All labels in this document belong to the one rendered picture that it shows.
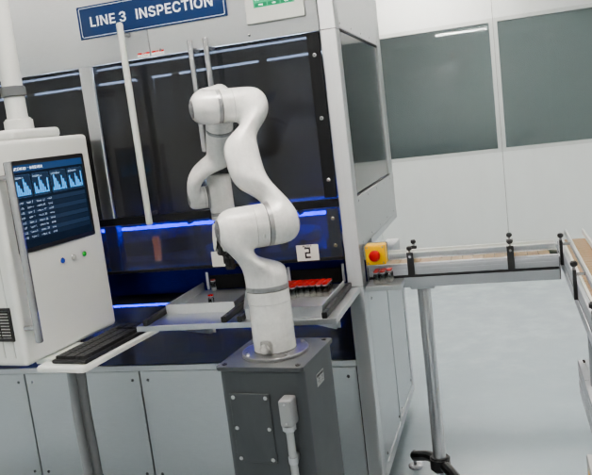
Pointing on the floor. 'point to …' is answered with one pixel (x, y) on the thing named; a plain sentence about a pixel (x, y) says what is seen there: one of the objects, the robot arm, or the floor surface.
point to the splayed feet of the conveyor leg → (432, 462)
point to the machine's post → (351, 232)
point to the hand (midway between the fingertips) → (230, 263)
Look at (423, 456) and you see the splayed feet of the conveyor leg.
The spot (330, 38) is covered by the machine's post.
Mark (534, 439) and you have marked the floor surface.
